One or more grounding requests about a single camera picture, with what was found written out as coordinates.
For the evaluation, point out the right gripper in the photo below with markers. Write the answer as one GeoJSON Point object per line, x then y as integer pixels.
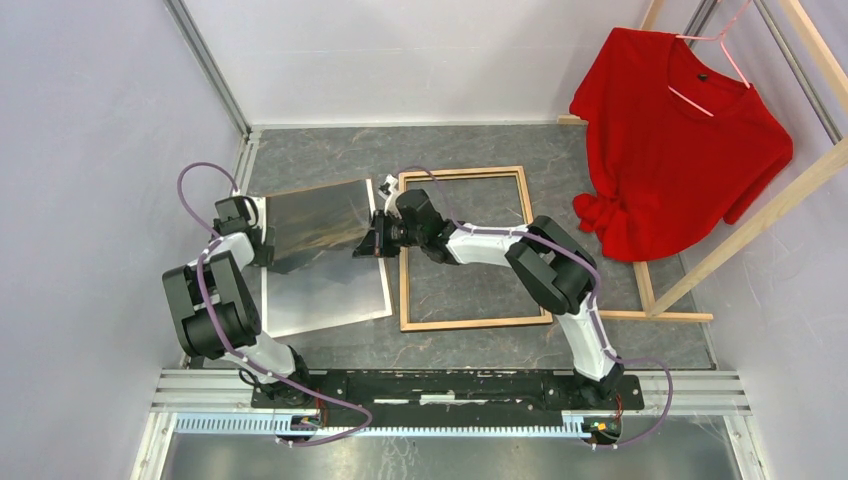
{"type": "Point", "coordinates": [375, 242]}

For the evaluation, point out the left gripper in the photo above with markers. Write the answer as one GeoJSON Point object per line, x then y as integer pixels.
{"type": "Point", "coordinates": [267, 252]}

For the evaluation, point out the glossy photo print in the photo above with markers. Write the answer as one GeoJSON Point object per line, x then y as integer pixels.
{"type": "Point", "coordinates": [338, 291]}

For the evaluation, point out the black wooden picture frame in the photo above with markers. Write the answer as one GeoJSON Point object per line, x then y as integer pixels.
{"type": "Point", "coordinates": [474, 246]}

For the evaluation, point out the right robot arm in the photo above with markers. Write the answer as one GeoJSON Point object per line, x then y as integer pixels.
{"type": "Point", "coordinates": [558, 274]}

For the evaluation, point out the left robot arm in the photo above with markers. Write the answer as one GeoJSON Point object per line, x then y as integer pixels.
{"type": "Point", "coordinates": [215, 315]}

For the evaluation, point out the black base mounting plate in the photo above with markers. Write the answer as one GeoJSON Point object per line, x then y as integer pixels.
{"type": "Point", "coordinates": [453, 398]}

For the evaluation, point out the red t-shirt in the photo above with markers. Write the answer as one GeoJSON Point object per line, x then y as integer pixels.
{"type": "Point", "coordinates": [674, 148]}

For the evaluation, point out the wooden clothes rack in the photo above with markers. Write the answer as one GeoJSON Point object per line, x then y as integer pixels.
{"type": "Point", "coordinates": [816, 175]}

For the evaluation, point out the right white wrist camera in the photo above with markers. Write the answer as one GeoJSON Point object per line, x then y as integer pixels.
{"type": "Point", "coordinates": [389, 191]}

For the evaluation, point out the aluminium rail frame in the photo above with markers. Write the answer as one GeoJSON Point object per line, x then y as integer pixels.
{"type": "Point", "coordinates": [667, 394]}

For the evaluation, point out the white slotted cable duct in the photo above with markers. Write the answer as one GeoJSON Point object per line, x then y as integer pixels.
{"type": "Point", "coordinates": [292, 426]}

